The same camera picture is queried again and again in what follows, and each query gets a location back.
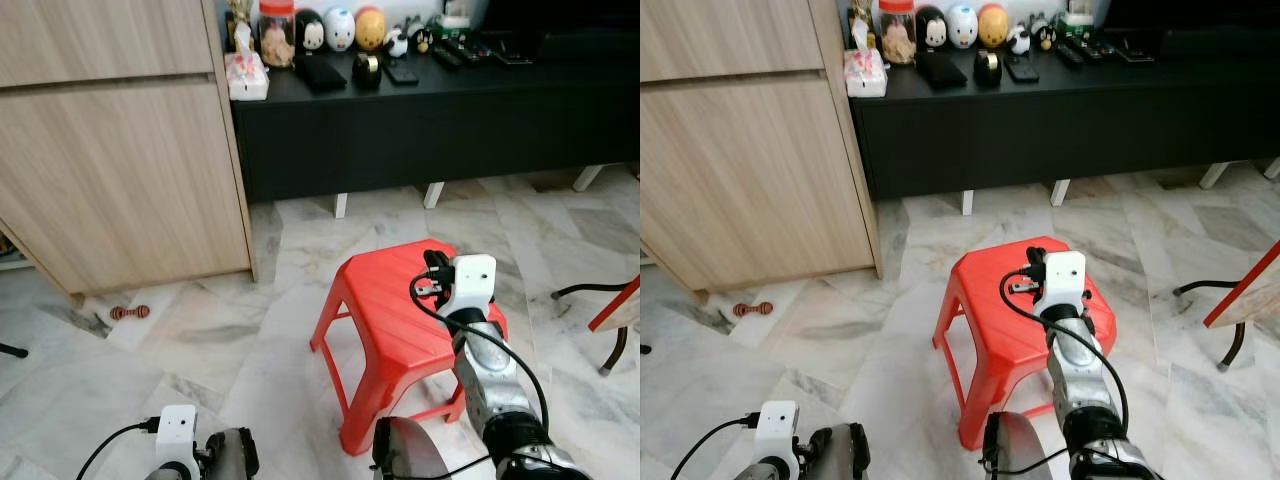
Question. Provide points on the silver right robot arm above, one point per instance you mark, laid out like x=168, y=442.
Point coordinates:
x=490, y=375
x=1080, y=375

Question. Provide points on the white console leg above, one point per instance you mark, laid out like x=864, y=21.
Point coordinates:
x=589, y=178
x=1215, y=175
x=1272, y=168
x=967, y=202
x=341, y=205
x=434, y=195
x=1060, y=193

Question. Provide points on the red plastic stool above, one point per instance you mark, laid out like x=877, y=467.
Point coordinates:
x=385, y=320
x=1000, y=320

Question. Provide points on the black TV console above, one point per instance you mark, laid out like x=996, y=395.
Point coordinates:
x=420, y=130
x=1050, y=130

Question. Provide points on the small black phone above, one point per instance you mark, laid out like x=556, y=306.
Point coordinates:
x=1022, y=69
x=402, y=72

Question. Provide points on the grey right robot leg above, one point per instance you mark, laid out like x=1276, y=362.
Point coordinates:
x=1015, y=450
x=410, y=455

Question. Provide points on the grey robot leg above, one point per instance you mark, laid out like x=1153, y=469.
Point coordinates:
x=840, y=455
x=1015, y=450
x=410, y=455
x=232, y=458

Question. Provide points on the black remote control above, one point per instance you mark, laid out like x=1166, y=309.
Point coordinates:
x=472, y=51
x=1132, y=51
x=1093, y=49
x=512, y=54
x=1069, y=54
x=447, y=56

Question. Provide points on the black flat wallet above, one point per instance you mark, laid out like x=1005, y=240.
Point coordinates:
x=322, y=73
x=943, y=71

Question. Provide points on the small panda figurine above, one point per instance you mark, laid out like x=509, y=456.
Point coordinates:
x=1019, y=40
x=397, y=43

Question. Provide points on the small black animal figurine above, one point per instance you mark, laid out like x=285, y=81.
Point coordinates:
x=420, y=37
x=1043, y=33

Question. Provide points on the green white box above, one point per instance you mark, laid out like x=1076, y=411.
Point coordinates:
x=456, y=27
x=1078, y=24

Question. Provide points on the yellow egg shaped figurine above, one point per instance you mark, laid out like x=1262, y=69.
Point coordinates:
x=370, y=28
x=994, y=25

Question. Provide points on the white egg shaped figurine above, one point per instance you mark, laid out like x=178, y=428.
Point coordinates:
x=962, y=26
x=339, y=28

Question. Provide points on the white floral tissue box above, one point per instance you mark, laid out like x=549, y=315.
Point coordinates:
x=866, y=74
x=246, y=78

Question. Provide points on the black egg shaped figurine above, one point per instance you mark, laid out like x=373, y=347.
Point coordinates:
x=932, y=28
x=310, y=32

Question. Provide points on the red lidded snack jar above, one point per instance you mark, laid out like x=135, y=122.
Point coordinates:
x=277, y=38
x=898, y=36

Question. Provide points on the grey left robot leg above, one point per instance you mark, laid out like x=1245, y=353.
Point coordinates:
x=840, y=455
x=232, y=458

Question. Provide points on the black television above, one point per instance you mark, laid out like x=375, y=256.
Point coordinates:
x=1200, y=10
x=580, y=12

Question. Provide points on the small red dumbbell toy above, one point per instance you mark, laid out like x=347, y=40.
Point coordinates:
x=130, y=313
x=752, y=309

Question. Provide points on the dried flower bunch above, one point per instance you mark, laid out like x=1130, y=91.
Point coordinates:
x=862, y=20
x=240, y=22

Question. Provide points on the light wooden cabinet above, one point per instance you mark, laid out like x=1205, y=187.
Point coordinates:
x=120, y=160
x=750, y=160

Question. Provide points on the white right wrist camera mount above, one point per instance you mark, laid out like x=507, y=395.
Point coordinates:
x=472, y=282
x=1065, y=278

